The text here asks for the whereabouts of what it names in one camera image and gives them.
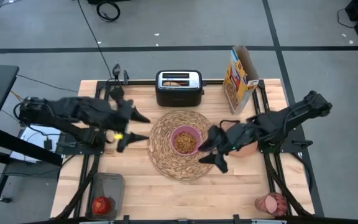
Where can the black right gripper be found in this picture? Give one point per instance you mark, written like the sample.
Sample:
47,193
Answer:
225,138

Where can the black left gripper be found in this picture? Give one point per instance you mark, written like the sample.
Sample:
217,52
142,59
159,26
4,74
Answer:
123,118

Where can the pink bowl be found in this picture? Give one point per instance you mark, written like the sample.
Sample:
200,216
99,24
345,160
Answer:
179,129

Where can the peach round plate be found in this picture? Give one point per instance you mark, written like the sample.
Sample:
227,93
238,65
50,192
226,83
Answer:
247,151

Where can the clear grey plastic container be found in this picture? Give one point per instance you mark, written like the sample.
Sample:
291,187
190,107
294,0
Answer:
109,186

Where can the yellow raisin bran cereal box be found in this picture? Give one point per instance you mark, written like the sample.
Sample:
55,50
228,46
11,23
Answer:
241,93

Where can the red apple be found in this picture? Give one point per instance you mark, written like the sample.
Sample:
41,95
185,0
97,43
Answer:
100,206

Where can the red translucent plastic cup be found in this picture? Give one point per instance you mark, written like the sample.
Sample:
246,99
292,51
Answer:
280,205

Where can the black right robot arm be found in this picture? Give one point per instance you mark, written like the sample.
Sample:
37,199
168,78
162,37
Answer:
278,119

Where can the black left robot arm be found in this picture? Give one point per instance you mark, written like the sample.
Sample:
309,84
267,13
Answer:
73,110

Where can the brown cereal flakes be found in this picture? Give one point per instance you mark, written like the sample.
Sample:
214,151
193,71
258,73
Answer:
185,142

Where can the round woven straw placemat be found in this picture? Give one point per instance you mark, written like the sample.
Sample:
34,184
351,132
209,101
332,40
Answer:
163,155

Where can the black mesh utensil holder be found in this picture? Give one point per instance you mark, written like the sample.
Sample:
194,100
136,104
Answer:
117,93

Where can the black and silver toaster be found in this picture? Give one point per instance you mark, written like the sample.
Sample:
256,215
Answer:
179,98

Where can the dark metal utensil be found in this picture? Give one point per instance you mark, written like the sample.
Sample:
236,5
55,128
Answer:
125,77

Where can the silver spoon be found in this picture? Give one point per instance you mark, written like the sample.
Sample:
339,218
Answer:
116,71

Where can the black power adapter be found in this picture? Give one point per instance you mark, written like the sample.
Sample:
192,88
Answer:
48,144

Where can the white paper box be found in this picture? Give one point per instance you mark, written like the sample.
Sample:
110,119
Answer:
33,140

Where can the black metal table frame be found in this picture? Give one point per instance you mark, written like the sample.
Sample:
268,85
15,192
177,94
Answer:
141,82

